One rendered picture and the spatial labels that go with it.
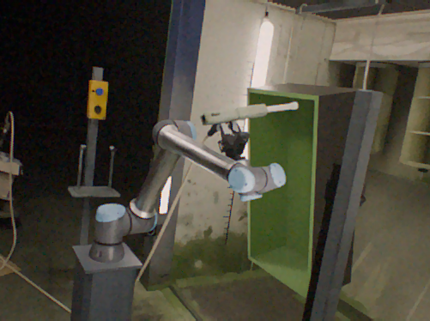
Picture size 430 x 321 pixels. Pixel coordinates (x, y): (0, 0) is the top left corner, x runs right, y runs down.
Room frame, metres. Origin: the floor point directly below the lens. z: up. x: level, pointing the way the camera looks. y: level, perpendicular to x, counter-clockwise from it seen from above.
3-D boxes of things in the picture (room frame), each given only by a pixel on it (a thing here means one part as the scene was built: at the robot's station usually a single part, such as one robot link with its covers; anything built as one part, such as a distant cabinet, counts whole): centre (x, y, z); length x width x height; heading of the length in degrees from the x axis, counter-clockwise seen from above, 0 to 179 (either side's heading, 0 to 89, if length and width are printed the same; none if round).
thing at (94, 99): (2.84, 0.71, 1.42); 0.12 x 0.06 x 0.26; 119
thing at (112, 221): (2.08, 0.39, 0.83); 0.17 x 0.15 x 0.18; 133
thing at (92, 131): (2.89, 0.74, 0.82); 0.06 x 0.06 x 1.64; 29
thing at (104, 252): (2.07, 0.39, 0.69); 0.19 x 0.19 x 0.10
